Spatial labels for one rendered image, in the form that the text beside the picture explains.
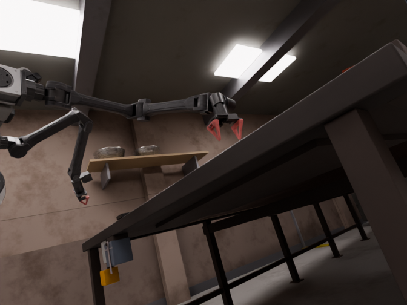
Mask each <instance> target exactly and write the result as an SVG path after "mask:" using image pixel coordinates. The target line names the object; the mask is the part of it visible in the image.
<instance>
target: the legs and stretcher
mask: <svg viewBox="0 0 407 305"><path fill-rule="evenodd" d="M343 197H344V199H345V201H346V204H347V205H348V208H349V210H350V213H351V215H352V217H353V219H354V221H355V224H354V225H352V226H350V227H348V228H346V229H344V230H342V231H339V232H337V233H335V234H333V235H331V232H330V230H329V227H328V225H327V222H326V220H325V217H324V215H323V212H322V210H321V208H320V205H319V203H314V204H313V206H314V209H315V210H316V213H317V216H318V218H319V221H320V224H321V225H322V228H323V231H324V233H325V235H326V238H324V239H323V240H320V241H318V242H316V243H314V244H312V245H310V246H307V247H305V248H303V249H301V250H299V251H297V252H295V253H293V254H291V252H290V249H289V247H288V244H287V242H286V239H285V236H284V233H283V230H282V227H281V225H280V221H279V219H278V216H277V215H271V216H270V217H271V220H272V223H273V226H274V229H275V231H276V234H277V238H278V240H279V243H280V246H281V248H282V252H283V255H284V258H282V259H280V260H278V261H275V262H273V263H271V264H269V265H267V266H265V267H263V268H261V269H259V270H257V271H255V272H252V273H250V274H248V275H246V276H244V277H242V278H240V279H238V280H236V281H234V282H232V283H229V284H228V282H227V278H226V275H225V271H224V268H223V264H222V260H221V257H220V253H219V249H218V247H217V242H216V238H215V235H214V233H213V232H212V233H209V230H208V226H207V225H209V224H211V220H209V221H205V222H203V228H204V231H205V235H206V238H207V242H208V246H209V249H210V254H211V258H212V261H213V265H214V269H215V272H216V277H217V281H218V283H219V288H218V289H216V290H214V291H212V292H210V293H208V294H206V295H204V296H202V297H200V298H197V299H195V300H193V301H191V302H189V303H187V304H184V305H200V304H202V303H204V302H206V301H208V300H210V299H212V298H214V297H216V296H218V295H220V294H221V296H222V299H223V304H224V305H234V304H233V301H232V297H231V294H230V289H232V288H234V287H236V286H238V285H240V284H242V283H244V282H246V281H248V280H250V279H252V278H254V277H256V276H258V275H260V274H262V273H264V272H266V271H268V270H270V269H272V268H274V267H276V266H278V265H281V264H283V263H285V262H286V263H287V266H288V269H289V272H290V275H291V278H292V281H291V282H289V283H299V282H301V281H303V280H304V279H300V278H299V275H298V273H297V269H296V267H295V264H294V261H293V258H295V257H297V256H299V255H301V254H303V253H305V252H307V251H309V250H311V249H313V248H315V247H317V246H319V245H321V244H323V243H325V242H327V241H328V243H329V246H330V248H331V250H332V252H333V255H334V256H333V257H332V258H340V257H341V256H343V255H340V254H339V251H338V249H337V246H336V244H335V242H334V239H333V238H335V237H338V236H340V235H342V234H344V233H346V232H348V231H350V230H352V229H354V228H356V227H357V228H358V230H359V232H360V235H361V237H362V240H361V241H365V240H369V239H370V238H367V236H366V233H365V231H364V229H363V226H362V224H361V222H360V220H359V218H358V216H357V213H356V211H355V209H354V207H353V205H352V203H351V200H350V198H349V196H348V195H343Z"/></svg>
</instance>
